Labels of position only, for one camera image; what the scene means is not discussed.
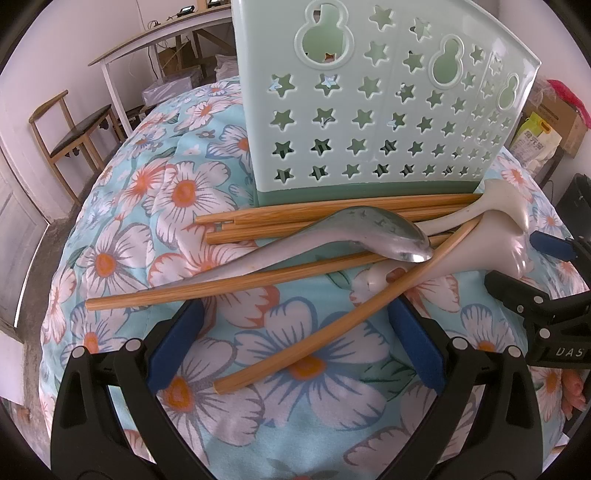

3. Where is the white sack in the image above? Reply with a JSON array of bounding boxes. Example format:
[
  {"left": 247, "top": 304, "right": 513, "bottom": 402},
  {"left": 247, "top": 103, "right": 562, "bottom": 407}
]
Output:
[{"left": 215, "top": 53, "right": 242, "bottom": 84}]

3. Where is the brown cardboard box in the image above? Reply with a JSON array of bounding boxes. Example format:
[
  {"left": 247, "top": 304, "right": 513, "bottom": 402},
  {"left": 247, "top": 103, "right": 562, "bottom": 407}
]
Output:
[{"left": 157, "top": 39, "right": 200, "bottom": 75}]

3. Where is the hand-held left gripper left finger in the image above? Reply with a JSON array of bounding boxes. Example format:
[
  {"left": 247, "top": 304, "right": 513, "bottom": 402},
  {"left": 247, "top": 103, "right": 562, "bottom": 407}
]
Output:
[{"left": 51, "top": 300, "right": 206, "bottom": 480}]

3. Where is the yellow white rice bag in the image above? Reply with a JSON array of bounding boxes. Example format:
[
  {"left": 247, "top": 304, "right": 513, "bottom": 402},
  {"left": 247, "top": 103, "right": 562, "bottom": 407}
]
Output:
[{"left": 508, "top": 112, "right": 563, "bottom": 178}]

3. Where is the floral blue tablecloth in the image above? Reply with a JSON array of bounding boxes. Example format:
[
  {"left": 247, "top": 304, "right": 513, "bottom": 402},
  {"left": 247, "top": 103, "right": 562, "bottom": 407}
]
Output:
[{"left": 39, "top": 76, "right": 591, "bottom": 480}]

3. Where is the metal spoon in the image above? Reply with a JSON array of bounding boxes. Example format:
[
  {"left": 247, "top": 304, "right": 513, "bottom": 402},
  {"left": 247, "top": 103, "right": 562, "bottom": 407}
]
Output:
[{"left": 198, "top": 205, "right": 436, "bottom": 289}]

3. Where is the white door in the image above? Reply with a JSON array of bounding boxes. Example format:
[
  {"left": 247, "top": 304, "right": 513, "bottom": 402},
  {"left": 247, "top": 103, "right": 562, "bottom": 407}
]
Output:
[{"left": 0, "top": 134, "right": 49, "bottom": 344}]

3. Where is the white table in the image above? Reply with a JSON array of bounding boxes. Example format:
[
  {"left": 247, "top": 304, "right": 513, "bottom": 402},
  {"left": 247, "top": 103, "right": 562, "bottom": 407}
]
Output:
[{"left": 88, "top": 4, "right": 237, "bottom": 144}]

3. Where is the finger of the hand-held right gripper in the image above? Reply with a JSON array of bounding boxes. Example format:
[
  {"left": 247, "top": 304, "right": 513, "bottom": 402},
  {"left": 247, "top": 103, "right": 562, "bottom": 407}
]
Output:
[
  {"left": 530, "top": 231, "right": 591, "bottom": 267},
  {"left": 484, "top": 270, "right": 591, "bottom": 332}
]

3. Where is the green plastic utensil holder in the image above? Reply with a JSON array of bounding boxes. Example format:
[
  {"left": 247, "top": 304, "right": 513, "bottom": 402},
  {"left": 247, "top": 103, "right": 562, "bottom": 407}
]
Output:
[{"left": 231, "top": 0, "right": 542, "bottom": 208}]

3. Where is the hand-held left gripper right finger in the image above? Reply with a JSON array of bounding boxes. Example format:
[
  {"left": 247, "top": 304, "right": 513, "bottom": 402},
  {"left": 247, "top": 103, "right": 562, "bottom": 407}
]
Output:
[{"left": 388, "top": 295, "right": 546, "bottom": 480}]

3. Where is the open cardboard box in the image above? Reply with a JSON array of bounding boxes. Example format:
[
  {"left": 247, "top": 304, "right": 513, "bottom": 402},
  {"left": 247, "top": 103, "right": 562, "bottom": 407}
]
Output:
[{"left": 526, "top": 85, "right": 589, "bottom": 158}]

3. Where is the wooden chair black seat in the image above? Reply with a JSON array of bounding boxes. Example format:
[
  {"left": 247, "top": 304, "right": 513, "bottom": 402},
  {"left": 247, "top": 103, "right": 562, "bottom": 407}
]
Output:
[{"left": 28, "top": 90, "right": 127, "bottom": 206}]

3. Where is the wooden chopstick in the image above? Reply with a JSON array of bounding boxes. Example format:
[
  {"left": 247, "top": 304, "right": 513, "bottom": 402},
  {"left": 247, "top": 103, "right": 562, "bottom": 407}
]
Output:
[
  {"left": 194, "top": 193, "right": 485, "bottom": 225},
  {"left": 215, "top": 217, "right": 483, "bottom": 397},
  {"left": 204, "top": 217, "right": 352, "bottom": 245},
  {"left": 221, "top": 203, "right": 458, "bottom": 232},
  {"left": 85, "top": 233, "right": 453, "bottom": 311}
]

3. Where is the plastic covered box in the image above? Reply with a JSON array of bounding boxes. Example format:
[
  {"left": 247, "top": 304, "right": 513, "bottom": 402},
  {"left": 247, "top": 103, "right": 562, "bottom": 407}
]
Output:
[{"left": 141, "top": 69, "right": 205, "bottom": 108}]

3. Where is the black trash bin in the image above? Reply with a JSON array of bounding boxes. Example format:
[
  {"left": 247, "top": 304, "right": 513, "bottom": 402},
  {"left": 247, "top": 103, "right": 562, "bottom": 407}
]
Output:
[{"left": 556, "top": 173, "right": 591, "bottom": 241}]

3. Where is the red plastic bag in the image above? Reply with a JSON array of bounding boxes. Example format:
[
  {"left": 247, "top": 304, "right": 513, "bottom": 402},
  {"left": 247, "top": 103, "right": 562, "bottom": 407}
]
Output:
[{"left": 547, "top": 78, "right": 591, "bottom": 127}]

